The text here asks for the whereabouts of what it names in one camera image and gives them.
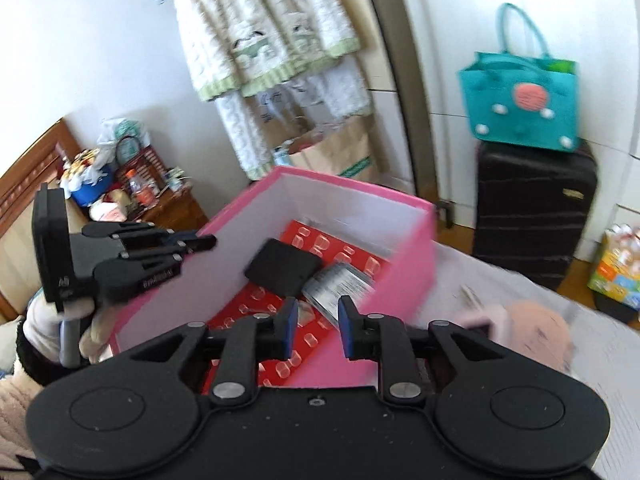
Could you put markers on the black square pad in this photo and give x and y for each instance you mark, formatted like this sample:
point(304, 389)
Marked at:
point(280, 267)

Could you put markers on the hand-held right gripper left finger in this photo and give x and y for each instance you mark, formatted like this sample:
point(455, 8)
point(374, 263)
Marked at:
point(287, 330)

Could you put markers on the grey door frame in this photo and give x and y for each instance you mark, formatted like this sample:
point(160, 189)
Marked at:
point(400, 60)

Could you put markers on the red mesh basket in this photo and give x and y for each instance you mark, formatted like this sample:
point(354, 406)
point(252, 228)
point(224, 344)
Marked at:
point(147, 170)

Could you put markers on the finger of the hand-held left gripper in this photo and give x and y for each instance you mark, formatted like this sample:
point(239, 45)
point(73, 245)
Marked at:
point(145, 277)
point(140, 232)

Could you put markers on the red packet with clear bumps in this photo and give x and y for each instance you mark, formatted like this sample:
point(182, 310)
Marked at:
point(235, 310)

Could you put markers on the white knit cardigan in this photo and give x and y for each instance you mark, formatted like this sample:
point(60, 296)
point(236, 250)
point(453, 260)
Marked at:
point(250, 10)

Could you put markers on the black suitcase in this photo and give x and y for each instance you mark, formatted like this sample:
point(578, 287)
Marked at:
point(530, 210)

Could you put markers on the peach round case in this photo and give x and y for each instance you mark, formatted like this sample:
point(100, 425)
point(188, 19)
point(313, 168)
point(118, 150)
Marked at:
point(540, 335)

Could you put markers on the wooden nightstand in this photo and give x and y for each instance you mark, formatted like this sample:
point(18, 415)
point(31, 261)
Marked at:
point(185, 210)

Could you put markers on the wooden headboard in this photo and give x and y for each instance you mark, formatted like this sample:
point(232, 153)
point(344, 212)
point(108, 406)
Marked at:
point(25, 180)

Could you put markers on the person's left forearm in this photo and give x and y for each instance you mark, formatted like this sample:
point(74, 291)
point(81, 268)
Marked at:
point(30, 365)

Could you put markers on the colourful carton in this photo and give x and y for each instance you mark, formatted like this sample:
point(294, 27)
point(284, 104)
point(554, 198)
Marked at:
point(617, 270)

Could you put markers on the metal keys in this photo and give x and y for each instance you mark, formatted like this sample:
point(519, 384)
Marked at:
point(472, 296)

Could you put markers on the white plastic bag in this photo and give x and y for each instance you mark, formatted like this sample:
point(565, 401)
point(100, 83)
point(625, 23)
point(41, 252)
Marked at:
point(122, 135)

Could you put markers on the bottle with orange cap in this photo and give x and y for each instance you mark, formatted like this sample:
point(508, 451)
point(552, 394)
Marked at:
point(135, 187)

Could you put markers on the white fleece garment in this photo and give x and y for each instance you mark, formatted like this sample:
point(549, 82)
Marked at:
point(240, 130)

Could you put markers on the person's left hand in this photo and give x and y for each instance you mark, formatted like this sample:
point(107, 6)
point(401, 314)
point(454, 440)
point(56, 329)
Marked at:
point(45, 327)

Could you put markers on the brown paper bag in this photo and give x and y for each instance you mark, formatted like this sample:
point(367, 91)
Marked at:
point(345, 155)

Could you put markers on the teal tote bag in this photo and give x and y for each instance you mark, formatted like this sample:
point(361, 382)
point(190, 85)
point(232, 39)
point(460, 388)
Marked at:
point(515, 115)

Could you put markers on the pink storage box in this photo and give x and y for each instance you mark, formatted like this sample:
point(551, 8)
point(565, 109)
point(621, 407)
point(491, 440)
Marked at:
point(415, 260)

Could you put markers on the white wardrobe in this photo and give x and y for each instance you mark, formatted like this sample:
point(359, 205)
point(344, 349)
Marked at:
point(450, 35)

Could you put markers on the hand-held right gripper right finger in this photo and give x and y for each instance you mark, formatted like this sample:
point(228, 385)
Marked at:
point(349, 332)

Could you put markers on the silver foil packet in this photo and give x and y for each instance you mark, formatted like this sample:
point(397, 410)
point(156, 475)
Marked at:
point(335, 285)

